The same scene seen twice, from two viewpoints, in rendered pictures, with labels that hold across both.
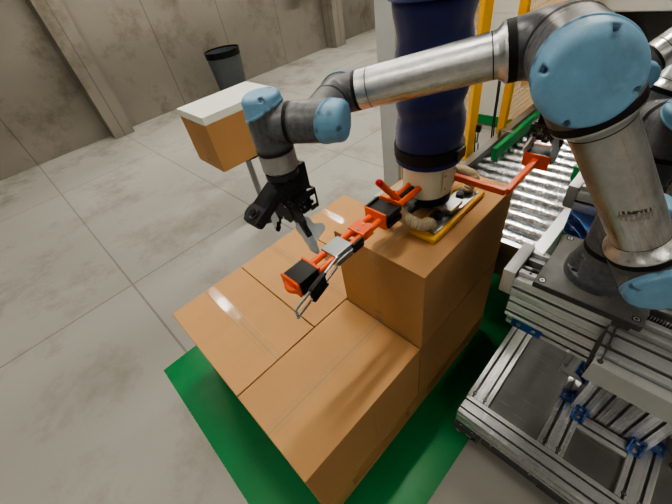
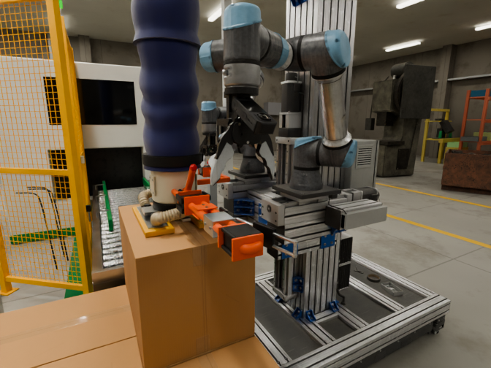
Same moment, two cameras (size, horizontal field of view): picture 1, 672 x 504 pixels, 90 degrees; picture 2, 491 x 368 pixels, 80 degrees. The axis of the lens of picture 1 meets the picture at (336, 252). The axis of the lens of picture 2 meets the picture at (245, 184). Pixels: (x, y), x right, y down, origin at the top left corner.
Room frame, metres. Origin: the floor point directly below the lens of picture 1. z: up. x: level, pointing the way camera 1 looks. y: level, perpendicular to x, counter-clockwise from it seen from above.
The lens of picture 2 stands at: (0.53, 0.70, 1.33)
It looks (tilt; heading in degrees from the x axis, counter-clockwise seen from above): 12 degrees down; 280
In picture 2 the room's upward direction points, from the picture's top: straight up
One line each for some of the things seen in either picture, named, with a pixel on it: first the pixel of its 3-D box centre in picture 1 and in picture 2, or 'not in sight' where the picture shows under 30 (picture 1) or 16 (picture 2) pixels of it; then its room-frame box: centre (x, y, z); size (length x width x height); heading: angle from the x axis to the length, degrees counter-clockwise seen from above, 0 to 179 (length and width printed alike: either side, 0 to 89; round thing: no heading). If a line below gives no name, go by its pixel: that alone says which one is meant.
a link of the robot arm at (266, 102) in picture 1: (269, 122); (242, 37); (0.65, 0.08, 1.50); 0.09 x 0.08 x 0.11; 66
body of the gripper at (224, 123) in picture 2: (290, 191); (240, 117); (0.66, 0.07, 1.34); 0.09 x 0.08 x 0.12; 129
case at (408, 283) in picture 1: (423, 246); (179, 263); (1.00, -0.37, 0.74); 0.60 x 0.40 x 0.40; 127
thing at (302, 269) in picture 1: (301, 276); (240, 240); (0.65, 0.11, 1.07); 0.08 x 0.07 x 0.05; 128
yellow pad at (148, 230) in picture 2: not in sight; (150, 215); (1.09, -0.31, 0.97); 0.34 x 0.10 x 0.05; 128
